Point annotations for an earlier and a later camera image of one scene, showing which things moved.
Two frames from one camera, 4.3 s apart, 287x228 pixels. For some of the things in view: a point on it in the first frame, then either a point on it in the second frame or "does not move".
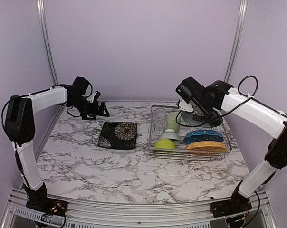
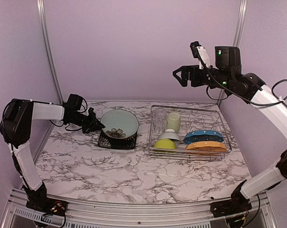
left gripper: (93, 110) to (92, 125)
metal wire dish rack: (168, 140) does not move
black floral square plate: (118, 135) does not move
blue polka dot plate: (203, 136) does not move
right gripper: (204, 118) to (194, 69)
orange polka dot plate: (206, 147) does not move
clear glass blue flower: (158, 126) does not move
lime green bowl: (165, 143) does not move
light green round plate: (187, 117) to (119, 124)
